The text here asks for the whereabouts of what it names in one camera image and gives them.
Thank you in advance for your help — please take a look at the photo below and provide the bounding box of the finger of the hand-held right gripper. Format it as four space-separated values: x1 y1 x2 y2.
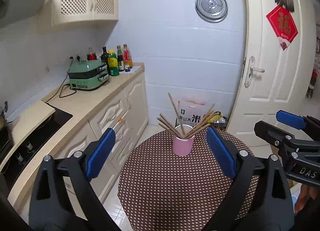
254 121 320 152
276 111 320 132

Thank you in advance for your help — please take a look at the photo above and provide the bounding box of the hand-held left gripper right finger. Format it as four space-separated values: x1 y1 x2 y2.
205 127 295 231

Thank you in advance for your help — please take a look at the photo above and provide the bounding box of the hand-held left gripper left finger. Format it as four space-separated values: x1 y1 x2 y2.
28 128 119 231

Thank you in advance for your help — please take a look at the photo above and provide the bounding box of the bunch of wooden chopsticks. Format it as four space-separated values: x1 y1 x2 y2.
157 92 222 140

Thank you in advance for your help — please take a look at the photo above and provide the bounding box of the pink paper cup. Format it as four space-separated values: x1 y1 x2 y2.
173 125 195 157

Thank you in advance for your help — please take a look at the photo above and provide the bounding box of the person's right hand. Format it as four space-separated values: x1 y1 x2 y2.
294 185 320 215

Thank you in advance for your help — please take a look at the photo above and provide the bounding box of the yellow snack packet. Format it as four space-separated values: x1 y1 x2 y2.
206 111 227 129

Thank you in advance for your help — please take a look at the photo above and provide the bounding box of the white rice bag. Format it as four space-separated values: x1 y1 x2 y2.
175 97 208 128

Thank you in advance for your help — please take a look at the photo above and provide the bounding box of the white door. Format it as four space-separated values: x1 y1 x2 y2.
225 0 317 144

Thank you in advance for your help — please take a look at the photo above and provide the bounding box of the beige kitchen countertop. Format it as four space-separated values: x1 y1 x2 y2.
7 62 145 206

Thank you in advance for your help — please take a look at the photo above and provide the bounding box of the brown polka dot tablecloth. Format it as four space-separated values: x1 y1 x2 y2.
117 128 263 231

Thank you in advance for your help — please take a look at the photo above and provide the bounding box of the black glass cooktop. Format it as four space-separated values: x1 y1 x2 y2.
0 105 73 189

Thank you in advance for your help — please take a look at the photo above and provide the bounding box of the beige cutting board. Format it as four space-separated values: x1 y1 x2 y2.
10 100 56 144

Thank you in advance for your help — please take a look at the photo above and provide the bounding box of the green electric cooker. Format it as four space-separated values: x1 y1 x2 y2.
67 60 112 91

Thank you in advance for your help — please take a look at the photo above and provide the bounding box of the yellow green bottle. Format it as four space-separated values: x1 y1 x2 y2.
108 50 120 77

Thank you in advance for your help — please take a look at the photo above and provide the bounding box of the red diamond door poster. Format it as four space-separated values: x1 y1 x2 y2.
266 5 300 51

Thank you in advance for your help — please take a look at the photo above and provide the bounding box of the dark olive oil bottle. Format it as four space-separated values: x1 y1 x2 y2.
101 47 110 75

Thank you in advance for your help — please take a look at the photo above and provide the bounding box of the green label sauce bottle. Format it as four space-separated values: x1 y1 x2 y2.
116 46 125 72

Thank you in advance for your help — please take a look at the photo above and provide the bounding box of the red sauce bottle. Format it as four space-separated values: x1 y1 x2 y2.
122 44 132 69

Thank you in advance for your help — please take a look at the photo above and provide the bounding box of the round metal steamer plate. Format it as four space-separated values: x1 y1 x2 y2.
195 0 228 23

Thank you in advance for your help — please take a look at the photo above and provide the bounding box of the metal door handle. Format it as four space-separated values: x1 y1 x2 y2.
244 56 265 89

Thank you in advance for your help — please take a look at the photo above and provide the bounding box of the black power cable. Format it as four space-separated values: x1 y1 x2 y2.
47 74 77 103

